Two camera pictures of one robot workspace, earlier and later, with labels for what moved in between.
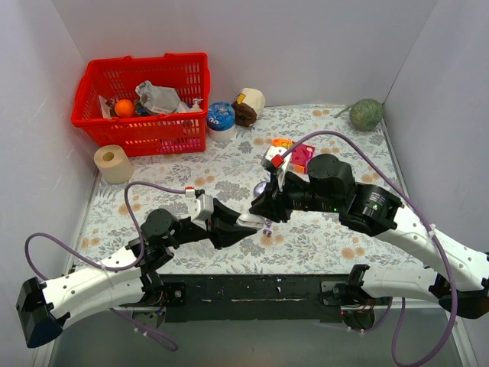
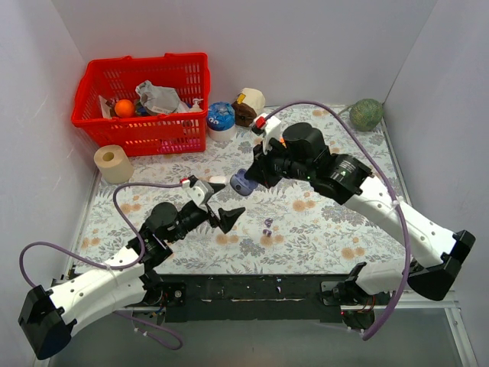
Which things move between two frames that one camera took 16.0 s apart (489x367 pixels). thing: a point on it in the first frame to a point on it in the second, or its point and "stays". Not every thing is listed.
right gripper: (278, 199) to (262, 168)
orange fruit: (124, 108) stays
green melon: (366, 115) stays
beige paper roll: (114, 166) stays
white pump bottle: (195, 107) stays
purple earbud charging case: (259, 188) to (241, 185)
